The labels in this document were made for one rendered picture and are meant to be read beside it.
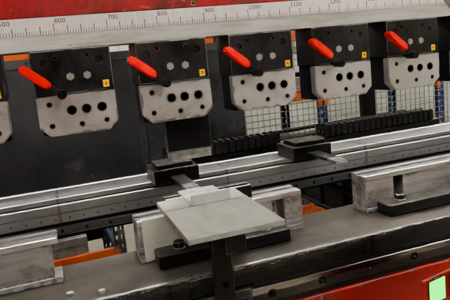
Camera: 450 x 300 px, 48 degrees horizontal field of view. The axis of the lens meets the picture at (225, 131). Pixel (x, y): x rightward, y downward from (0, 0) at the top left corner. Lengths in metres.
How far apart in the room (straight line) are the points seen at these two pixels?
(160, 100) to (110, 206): 0.41
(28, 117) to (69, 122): 0.56
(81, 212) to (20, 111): 0.39
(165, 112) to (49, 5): 0.30
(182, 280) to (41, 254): 0.29
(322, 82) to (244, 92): 0.19
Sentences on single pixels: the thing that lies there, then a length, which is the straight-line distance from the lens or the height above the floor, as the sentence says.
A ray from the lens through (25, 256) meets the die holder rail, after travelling 1.12.
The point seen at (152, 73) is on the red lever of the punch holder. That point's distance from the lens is 1.02.
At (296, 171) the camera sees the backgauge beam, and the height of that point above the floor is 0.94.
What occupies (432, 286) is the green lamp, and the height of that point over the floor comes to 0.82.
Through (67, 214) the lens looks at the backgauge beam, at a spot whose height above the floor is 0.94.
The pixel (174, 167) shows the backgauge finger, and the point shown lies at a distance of 1.33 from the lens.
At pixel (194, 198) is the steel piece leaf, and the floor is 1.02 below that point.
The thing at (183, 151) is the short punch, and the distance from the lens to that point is 1.13.
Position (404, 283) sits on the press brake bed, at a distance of 1.30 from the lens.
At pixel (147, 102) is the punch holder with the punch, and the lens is 1.05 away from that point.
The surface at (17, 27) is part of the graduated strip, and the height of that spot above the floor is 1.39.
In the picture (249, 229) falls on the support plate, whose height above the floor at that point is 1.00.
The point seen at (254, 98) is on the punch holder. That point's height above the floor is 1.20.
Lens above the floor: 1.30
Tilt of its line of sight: 9 degrees down
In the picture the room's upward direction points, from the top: 6 degrees counter-clockwise
